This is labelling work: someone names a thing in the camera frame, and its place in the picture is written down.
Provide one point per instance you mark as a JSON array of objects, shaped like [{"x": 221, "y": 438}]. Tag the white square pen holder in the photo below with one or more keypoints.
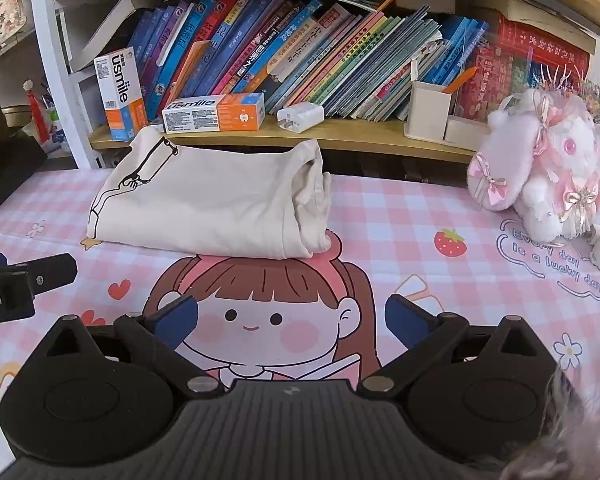
[{"x": 429, "y": 112}]

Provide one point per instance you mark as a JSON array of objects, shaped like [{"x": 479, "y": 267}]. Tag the row of colourful books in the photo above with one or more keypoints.
[{"x": 305, "y": 55}]

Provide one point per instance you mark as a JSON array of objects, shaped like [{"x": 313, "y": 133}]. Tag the wooden bookshelf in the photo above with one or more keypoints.
[{"x": 355, "y": 137}]

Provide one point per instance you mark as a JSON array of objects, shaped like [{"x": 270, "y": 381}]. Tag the white shelf frame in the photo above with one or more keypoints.
[{"x": 72, "y": 110}]

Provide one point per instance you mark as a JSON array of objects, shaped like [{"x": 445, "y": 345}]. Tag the beaded tiara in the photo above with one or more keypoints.
[{"x": 575, "y": 80}]

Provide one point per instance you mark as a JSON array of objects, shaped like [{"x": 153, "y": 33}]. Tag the white grey leaning book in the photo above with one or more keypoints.
[{"x": 115, "y": 25}]

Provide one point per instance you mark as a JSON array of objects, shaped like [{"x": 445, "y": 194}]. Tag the red dictionary books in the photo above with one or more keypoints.
[{"x": 520, "y": 65}]

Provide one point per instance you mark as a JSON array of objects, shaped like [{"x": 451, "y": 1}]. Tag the tall orange white toothbrush box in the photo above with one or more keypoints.
[{"x": 122, "y": 95}]

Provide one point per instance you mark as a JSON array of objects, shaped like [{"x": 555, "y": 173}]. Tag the small white tray box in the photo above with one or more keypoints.
[{"x": 465, "y": 130}]

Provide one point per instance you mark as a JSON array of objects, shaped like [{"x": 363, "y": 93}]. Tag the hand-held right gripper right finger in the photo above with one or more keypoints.
[{"x": 410, "y": 317}]

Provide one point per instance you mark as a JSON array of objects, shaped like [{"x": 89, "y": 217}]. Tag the pink checked cartoon table mat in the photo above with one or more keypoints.
[{"x": 405, "y": 220}]

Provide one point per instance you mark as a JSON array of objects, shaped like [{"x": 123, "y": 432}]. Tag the white pink plush rabbit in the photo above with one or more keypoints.
[{"x": 540, "y": 170}]

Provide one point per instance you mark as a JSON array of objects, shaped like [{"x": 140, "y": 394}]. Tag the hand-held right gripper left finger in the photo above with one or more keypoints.
[{"x": 172, "y": 317}]

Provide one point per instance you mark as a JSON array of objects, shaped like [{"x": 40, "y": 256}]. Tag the long orange white toothpaste box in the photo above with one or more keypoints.
[{"x": 212, "y": 112}]

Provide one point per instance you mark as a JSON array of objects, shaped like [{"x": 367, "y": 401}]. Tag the white charger plug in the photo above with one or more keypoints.
[{"x": 302, "y": 117}]

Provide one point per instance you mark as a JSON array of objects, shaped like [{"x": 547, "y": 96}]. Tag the white cup of pens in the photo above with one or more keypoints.
[{"x": 55, "y": 130}]

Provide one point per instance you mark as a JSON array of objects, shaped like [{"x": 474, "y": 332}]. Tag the cream t-shirt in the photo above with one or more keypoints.
[{"x": 205, "y": 205}]

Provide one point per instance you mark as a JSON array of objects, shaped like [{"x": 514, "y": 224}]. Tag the person's fluffy garment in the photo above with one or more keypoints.
[{"x": 570, "y": 430}]

